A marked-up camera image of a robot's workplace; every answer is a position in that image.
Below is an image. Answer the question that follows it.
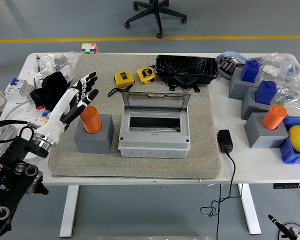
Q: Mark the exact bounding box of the thin black adapter cord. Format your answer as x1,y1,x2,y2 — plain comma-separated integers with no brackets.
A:
199,151,244,240

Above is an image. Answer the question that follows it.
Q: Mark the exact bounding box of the white switch module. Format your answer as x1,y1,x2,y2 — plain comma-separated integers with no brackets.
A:
33,64,73,87

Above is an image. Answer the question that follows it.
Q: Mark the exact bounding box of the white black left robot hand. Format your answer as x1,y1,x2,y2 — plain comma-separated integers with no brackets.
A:
34,71,100,145

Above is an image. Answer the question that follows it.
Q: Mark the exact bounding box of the white power cable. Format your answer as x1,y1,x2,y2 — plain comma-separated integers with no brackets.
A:
0,98,35,175

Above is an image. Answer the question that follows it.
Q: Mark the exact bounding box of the white blue circuit breaker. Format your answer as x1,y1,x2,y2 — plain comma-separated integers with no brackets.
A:
3,77,35,104

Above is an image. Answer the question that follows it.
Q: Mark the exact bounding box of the grey-brown mat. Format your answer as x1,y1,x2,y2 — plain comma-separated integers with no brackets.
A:
47,53,221,180

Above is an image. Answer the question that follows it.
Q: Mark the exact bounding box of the black power adapter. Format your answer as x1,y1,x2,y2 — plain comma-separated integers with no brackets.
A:
216,129,234,154

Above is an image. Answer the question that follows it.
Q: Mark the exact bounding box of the grey electrical box clear lid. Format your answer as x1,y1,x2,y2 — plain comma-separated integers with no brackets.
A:
117,91,192,159

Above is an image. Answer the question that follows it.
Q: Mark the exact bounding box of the yellow tape measure black strap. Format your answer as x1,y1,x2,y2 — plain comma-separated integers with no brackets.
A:
107,71,136,98

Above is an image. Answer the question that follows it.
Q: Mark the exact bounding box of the clear bag with screws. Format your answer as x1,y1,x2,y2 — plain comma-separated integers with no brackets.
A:
37,51,80,76

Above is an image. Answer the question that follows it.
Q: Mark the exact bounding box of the grey block with round hole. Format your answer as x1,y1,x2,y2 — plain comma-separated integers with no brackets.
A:
73,113,115,155

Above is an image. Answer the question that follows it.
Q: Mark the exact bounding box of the black plastic tray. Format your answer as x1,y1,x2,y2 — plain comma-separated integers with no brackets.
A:
155,54,220,93

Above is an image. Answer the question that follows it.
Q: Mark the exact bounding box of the orange cylinder battery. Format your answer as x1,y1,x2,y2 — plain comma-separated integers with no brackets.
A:
79,105,103,134

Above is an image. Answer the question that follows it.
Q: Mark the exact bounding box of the blue plastic bin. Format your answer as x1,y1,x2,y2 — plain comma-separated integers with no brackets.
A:
279,116,300,165

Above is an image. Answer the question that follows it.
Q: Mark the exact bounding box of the grey holder block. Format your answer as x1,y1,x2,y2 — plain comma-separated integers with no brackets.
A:
241,86,278,121
244,112,290,149
228,67,262,101

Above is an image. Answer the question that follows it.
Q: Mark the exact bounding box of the black table control panel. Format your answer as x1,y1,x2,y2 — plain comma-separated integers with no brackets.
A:
273,182,300,190

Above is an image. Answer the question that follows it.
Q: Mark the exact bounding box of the colourful puzzle cube white crossed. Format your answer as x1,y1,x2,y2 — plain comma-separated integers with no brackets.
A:
80,42,99,55

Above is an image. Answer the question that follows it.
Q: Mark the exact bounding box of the black cloth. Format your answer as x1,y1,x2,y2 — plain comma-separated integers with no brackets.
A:
29,71,70,112

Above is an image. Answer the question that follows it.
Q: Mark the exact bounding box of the clear plastic parts bag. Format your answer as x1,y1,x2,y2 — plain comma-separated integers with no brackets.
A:
274,74,300,116
259,51,300,83

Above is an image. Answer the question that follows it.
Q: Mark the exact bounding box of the dark printed packet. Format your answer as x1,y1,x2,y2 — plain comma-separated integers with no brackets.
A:
219,56,237,75

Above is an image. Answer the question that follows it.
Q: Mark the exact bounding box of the black office chair base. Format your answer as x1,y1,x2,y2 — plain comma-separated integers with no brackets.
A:
124,0,188,40

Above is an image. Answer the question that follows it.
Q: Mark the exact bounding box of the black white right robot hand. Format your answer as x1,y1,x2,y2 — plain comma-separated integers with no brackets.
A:
267,214,300,240

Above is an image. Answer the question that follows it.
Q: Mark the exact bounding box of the blue square plug block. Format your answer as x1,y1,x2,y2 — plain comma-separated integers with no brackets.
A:
254,80,278,105
240,59,261,83

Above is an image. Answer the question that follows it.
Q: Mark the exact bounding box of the white power strip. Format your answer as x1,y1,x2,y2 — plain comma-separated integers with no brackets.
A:
16,104,53,141

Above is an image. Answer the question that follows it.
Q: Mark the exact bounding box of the white table leg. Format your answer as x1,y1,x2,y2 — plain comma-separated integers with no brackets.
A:
237,183,262,235
59,184,80,238

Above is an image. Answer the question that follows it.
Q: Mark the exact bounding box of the light blue bowl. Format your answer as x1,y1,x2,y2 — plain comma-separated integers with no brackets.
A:
216,51,248,81

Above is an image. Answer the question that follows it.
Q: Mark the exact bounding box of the orange cylinder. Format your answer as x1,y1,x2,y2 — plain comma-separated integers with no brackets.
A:
261,104,288,131

